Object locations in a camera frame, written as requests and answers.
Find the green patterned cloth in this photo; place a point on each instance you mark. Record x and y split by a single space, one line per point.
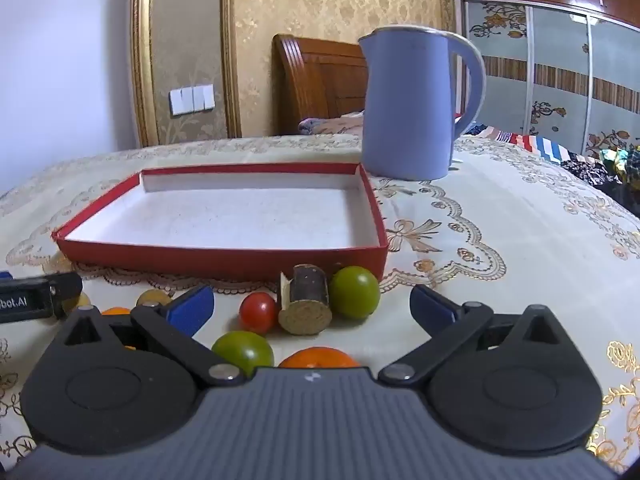
620 160

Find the small orange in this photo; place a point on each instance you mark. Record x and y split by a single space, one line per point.
116 311

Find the wooden bed headboard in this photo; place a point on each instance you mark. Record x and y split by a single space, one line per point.
320 85

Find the gold wall moulding frame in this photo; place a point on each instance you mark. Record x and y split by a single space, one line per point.
142 60

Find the brown blanket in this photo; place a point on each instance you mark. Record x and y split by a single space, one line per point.
345 122

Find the red cardboard box tray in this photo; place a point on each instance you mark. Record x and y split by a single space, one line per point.
225 210

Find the cream gold embroidered tablecloth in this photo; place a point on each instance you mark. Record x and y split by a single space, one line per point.
500 235

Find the large orange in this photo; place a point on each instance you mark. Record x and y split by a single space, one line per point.
320 357

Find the dark sugarcane piece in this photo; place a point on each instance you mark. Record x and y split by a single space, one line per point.
305 305

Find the patterned sliding door wardrobe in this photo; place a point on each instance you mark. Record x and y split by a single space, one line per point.
550 35

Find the brown longan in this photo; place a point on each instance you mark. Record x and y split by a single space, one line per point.
154 297
85 300

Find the grey fuzzy cloth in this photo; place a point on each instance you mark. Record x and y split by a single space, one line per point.
309 126

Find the blue electric kettle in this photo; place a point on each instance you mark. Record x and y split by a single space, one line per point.
405 110

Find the green tomato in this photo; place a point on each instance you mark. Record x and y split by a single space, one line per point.
354 292
242 352

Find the red cherry tomato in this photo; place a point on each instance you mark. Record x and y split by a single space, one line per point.
257 312

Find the striped patchwork quilt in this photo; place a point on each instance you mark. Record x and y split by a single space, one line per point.
540 145

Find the white wall light switch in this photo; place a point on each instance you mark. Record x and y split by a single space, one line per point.
192 100

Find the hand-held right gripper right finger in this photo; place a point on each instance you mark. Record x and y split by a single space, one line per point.
430 307

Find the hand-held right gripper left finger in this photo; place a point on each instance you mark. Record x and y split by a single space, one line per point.
192 310

